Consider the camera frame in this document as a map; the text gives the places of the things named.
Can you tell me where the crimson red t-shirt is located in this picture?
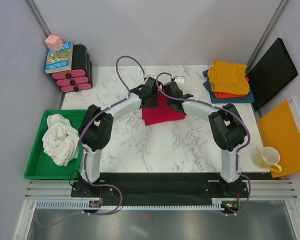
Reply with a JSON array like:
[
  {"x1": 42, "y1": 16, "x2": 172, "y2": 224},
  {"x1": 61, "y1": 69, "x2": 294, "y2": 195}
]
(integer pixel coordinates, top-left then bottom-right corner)
[{"x1": 141, "y1": 90, "x2": 186, "y2": 126}]

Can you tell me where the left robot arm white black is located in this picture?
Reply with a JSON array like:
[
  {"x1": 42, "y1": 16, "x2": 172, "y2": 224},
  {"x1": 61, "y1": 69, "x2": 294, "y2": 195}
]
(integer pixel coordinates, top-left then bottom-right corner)
[{"x1": 78, "y1": 76, "x2": 159, "y2": 197}]

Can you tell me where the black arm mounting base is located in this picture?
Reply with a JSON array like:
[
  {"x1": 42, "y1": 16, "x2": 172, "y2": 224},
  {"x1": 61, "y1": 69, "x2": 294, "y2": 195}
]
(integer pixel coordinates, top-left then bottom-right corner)
[{"x1": 71, "y1": 173, "x2": 248, "y2": 205}]

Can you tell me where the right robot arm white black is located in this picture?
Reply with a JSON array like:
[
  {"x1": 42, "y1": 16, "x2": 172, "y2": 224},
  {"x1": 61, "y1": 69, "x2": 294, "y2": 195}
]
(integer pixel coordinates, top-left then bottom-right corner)
[{"x1": 159, "y1": 81, "x2": 251, "y2": 197}]

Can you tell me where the mustard yellow folded t-shirt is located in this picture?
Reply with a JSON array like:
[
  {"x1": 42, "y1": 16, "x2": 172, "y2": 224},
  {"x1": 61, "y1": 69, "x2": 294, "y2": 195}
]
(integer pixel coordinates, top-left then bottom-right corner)
[{"x1": 207, "y1": 60, "x2": 250, "y2": 95}]

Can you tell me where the black pink mini drawer unit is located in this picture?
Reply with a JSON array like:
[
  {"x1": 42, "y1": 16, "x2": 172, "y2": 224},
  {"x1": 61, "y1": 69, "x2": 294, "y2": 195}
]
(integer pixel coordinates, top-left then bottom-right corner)
[{"x1": 51, "y1": 44, "x2": 93, "y2": 93}]

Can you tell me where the blue folded t-shirt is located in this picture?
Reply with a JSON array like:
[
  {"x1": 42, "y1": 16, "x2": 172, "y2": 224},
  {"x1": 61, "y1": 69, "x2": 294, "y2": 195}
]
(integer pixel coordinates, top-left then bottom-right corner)
[{"x1": 202, "y1": 70, "x2": 255, "y2": 104}]

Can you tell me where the colourful paperback book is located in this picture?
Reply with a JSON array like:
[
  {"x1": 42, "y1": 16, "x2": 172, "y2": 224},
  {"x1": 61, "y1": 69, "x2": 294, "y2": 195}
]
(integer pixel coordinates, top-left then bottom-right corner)
[{"x1": 45, "y1": 41, "x2": 73, "y2": 74}]

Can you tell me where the white crumpled cloth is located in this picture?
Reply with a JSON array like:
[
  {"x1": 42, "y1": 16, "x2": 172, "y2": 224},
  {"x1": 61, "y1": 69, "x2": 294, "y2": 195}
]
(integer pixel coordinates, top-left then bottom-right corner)
[{"x1": 42, "y1": 114, "x2": 79, "y2": 167}]

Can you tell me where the black flat board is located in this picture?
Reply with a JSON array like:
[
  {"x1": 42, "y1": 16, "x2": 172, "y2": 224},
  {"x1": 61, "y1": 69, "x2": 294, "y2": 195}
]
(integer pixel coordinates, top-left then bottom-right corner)
[{"x1": 247, "y1": 37, "x2": 298, "y2": 111}]

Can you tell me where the pink cube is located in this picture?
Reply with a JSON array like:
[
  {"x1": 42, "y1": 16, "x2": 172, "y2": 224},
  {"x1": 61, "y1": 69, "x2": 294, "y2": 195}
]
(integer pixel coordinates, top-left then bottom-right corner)
[{"x1": 44, "y1": 34, "x2": 64, "y2": 52}]

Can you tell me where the orange folder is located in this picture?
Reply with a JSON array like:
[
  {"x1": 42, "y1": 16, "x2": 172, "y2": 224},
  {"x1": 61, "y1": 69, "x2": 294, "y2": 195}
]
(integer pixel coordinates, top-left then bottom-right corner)
[{"x1": 258, "y1": 100, "x2": 300, "y2": 178}]

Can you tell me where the pale yellow mug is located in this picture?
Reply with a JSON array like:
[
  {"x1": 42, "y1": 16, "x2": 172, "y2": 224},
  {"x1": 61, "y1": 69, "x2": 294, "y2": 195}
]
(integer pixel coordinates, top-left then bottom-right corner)
[{"x1": 254, "y1": 146, "x2": 283, "y2": 173}]

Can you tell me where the green plastic tray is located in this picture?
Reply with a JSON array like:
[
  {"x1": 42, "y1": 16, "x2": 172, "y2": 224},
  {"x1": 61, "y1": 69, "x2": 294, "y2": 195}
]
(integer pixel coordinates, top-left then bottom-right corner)
[{"x1": 24, "y1": 109, "x2": 86, "y2": 180}]

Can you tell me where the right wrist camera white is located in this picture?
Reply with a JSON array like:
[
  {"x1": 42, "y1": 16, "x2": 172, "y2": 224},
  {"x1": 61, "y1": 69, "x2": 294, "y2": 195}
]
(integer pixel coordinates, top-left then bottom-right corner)
[{"x1": 171, "y1": 76, "x2": 185, "y2": 84}]

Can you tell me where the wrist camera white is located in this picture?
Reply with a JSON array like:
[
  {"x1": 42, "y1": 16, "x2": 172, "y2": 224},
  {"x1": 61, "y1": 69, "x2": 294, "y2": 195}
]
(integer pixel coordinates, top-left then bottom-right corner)
[
  {"x1": 143, "y1": 74, "x2": 157, "y2": 79},
  {"x1": 171, "y1": 76, "x2": 185, "y2": 84}
]

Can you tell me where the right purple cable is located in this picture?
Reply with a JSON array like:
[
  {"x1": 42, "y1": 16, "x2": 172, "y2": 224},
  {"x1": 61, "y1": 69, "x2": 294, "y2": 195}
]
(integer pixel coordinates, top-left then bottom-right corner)
[{"x1": 155, "y1": 72, "x2": 253, "y2": 217}]

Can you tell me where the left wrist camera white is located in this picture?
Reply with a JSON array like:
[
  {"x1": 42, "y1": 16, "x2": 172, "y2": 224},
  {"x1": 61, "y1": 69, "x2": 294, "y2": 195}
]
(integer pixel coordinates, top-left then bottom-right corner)
[{"x1": 143, "y1": 74, "x2": 157, "y2": 79}]

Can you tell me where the white slotted cable duct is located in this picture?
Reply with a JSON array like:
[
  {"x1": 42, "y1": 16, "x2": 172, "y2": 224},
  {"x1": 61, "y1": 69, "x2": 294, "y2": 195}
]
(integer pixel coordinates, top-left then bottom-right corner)
[{"x1": 35, "y1": 199, "x2": 225, "y2": 211}]

